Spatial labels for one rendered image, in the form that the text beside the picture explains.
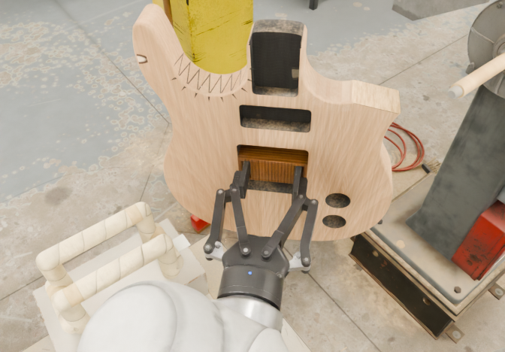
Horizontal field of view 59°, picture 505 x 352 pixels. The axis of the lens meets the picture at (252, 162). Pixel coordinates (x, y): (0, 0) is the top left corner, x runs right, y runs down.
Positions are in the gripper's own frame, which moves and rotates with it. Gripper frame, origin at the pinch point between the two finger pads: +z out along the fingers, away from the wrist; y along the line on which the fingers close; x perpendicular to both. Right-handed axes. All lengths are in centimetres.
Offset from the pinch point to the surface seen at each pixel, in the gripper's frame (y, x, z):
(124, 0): -160, -135, 272
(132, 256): -21.0, -12.4, -9.9
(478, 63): 43, -19, 56
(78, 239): -30.8, -12.1, -8.3
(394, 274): 43, -122, 52
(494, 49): 44, -13, 54
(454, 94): 32.4, -11.2, 34.3
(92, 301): -29.6, -22.9, -14.0
